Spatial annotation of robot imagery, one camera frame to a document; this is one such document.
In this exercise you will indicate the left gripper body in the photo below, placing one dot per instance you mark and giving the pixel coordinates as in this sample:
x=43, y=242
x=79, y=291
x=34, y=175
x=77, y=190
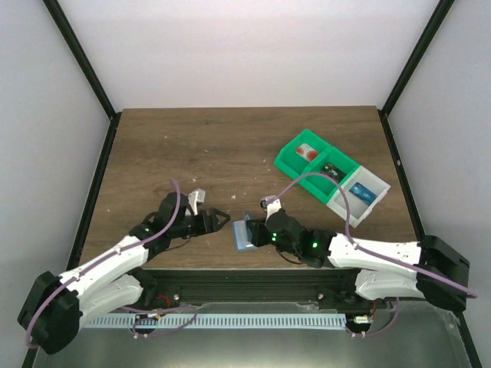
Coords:
x=206, y=222

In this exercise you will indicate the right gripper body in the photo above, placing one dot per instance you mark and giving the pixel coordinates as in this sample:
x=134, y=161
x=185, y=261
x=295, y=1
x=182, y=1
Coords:
x=252, y=231

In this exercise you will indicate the blue card holder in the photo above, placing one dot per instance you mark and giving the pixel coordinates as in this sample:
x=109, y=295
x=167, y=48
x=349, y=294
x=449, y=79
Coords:
x=242, y=235

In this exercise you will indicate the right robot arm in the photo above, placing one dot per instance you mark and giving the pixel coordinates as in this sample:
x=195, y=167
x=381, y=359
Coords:
x=428, y=269

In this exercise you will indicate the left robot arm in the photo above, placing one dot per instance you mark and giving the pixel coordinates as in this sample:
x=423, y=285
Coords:
x=58, y=306

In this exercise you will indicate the red white card in bin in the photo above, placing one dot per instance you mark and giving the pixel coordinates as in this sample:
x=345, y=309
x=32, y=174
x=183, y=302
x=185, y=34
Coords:
x=306, y=152

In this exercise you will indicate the black card in bin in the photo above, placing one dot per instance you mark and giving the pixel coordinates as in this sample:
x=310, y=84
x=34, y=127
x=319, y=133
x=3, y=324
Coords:
x=332, y=171

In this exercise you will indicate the blue card in bin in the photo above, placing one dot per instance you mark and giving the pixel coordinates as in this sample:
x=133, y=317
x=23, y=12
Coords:
x=362, y=193

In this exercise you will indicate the green bin far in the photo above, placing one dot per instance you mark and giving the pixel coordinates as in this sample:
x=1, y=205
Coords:
x=289, y=162

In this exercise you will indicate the green bin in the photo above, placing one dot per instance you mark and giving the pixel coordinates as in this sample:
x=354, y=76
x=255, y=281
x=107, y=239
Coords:
x=320, y=187
x=289, y=162

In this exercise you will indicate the green bin middle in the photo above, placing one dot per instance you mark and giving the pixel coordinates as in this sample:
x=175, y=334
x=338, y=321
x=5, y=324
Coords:
x=320, y=187

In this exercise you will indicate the white bin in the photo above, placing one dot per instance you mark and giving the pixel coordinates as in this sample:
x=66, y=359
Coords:
x=359, y=211

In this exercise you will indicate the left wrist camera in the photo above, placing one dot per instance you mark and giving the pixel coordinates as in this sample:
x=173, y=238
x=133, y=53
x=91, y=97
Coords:
x=195, y=199

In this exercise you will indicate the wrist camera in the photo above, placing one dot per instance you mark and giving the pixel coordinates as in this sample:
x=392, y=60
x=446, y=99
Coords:
x=270, y=205
x=195, y=199

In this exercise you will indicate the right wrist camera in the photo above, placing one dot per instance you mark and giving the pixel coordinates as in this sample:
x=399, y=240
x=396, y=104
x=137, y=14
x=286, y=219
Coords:
x=270, y=205

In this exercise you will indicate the black aluminium front rail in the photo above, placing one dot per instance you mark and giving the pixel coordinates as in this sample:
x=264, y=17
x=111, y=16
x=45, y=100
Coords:
x=331, y=289

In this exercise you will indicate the white slotted cable duct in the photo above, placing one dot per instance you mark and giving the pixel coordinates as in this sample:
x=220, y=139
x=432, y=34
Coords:
x=247, y=321

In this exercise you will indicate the left black frame post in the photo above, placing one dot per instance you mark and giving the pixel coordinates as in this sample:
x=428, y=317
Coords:
x=68, y=34

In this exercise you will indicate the black frame post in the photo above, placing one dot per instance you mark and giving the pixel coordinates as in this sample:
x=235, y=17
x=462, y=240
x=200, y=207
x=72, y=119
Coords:
x=427, y=35
x=68, y=34

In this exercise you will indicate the right black frame post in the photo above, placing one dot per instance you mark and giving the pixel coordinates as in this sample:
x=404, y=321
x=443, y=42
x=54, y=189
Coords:
x=427, y=35

